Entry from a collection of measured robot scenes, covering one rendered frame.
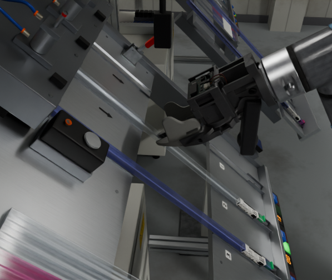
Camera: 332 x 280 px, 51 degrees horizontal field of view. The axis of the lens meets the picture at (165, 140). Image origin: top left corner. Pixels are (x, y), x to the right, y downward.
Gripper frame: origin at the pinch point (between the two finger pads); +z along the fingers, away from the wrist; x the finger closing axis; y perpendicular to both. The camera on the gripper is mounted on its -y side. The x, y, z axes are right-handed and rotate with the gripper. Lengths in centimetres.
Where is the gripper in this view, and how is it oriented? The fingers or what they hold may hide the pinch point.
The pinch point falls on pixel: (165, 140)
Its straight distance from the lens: 62.3
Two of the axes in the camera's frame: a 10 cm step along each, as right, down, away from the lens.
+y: -5.3, -6.8, -5.0
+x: -0.8, 6.3, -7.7
